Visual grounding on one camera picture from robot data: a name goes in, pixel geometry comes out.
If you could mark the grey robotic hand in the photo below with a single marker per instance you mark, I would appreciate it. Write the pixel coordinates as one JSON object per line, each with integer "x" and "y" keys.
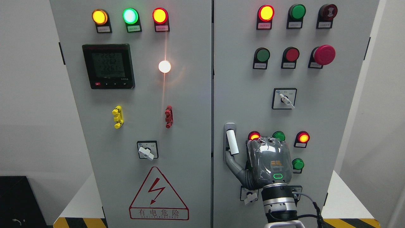
{"x": 270, "y": 160}

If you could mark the silver cabinet door handle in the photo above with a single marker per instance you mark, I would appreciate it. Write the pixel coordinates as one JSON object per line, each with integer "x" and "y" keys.
{"x": 230, "y": 141}

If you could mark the right grey cabinet door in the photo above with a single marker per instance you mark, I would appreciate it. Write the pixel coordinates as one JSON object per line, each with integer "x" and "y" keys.
{"x": 243, "y": 95}

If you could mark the grey cabinet door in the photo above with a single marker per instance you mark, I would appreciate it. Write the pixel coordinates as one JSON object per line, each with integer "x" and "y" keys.
{"x": 185, "y": 148}
{"x": 243, "y": 95}

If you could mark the left grey cabinet door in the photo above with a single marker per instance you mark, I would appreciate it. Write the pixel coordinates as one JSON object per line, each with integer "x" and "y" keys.
{"x": 185, "y": 148}

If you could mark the green indicator lower middle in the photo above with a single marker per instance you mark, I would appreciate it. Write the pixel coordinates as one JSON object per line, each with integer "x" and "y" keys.
{"x": 279, "y": 135}

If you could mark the green push button lower right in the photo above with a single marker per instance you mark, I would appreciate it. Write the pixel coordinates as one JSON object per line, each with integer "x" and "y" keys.
{"x": 298, "y": 165}

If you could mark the green push button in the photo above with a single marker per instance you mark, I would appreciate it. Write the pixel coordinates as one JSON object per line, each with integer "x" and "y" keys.
{"x": 261, "y": 58}
{"x": 298, "y": 165}

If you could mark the red lit indicator lower left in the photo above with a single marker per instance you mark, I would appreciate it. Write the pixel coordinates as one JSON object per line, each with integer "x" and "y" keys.
{"x": 254, "y": 135}

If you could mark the red lit indicator lower right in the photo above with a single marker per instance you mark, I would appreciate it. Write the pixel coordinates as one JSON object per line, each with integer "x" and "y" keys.
{"x": 301, "y": 139}

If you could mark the white platform with hazard stripes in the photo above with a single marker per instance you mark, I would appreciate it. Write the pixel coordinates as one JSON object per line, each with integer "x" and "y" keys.
{"x": 342, "y": 209}

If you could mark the green push button upper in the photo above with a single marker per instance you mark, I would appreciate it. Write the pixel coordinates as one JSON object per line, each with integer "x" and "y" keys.
{"x": 261, "y": 58}

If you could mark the red push button upper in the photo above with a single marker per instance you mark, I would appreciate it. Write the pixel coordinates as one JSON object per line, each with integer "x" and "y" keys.
{"x": 289, "y": 58}

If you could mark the red terminal connector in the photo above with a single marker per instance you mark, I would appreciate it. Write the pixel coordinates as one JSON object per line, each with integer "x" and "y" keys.
{"x": 169, "y": 116}

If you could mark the red emergency stop mushroom button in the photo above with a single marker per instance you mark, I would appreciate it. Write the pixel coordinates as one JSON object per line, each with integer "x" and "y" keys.
{"x": 320, "y": 56}

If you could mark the red triangle electric warning sticker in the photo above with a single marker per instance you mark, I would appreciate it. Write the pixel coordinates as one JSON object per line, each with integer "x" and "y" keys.
{"x": 157, "y": 199}

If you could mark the white lit indicator light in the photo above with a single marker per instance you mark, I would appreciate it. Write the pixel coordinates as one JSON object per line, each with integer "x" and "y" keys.
{"x": 164, "y": 66}

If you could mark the red lit indicator top right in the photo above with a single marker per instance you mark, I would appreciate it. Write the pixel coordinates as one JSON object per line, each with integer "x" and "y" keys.
{"x": 264, "y": 17}

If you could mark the green indicator top right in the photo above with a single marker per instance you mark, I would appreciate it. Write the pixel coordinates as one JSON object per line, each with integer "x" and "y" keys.
{"x": 296, "y": 14}

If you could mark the yellow terminal connector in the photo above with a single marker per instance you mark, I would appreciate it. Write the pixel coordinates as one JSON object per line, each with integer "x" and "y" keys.
{"x": 118, "y": 117}

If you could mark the red lit indicator light left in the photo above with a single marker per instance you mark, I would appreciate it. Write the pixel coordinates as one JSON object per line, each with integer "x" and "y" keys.
{"x": 161, "y": 21}

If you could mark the black digital power meter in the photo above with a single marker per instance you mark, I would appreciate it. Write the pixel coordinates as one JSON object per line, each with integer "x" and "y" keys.
{"x": 109, "y": 66}

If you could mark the green lit indicator light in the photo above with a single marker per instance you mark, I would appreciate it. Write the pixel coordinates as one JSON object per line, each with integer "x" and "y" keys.
{"x": 132, "y": 20}

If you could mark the yellow indicator light top left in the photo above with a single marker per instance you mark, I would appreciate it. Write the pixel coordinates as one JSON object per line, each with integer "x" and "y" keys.
{"x": 101, "y": 20}

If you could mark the black box lower left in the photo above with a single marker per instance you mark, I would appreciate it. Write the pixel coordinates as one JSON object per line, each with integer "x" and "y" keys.
{"x": 18, "y": 205}

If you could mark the black rotary knob switch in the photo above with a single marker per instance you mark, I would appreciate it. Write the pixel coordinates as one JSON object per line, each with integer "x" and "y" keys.
{"x": 296, "y": 188}

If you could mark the lower white selector switch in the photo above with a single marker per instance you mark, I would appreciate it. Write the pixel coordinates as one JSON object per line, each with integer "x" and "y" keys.
{"x": 248, "y": 196}

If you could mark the white selector switch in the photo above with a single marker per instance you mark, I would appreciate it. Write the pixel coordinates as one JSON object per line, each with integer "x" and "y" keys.
{"x": 248, "y": 196}
{"x": 147, "y": 150}
{"x": 284, "y": 98}

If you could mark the upper right white selector switch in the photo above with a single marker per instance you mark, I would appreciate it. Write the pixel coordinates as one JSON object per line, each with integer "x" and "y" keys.
{"x": 284, "y": 98}

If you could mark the left white selector switch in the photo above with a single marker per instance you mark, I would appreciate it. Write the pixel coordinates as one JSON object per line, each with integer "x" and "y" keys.
{"x": 147, "y": 150}

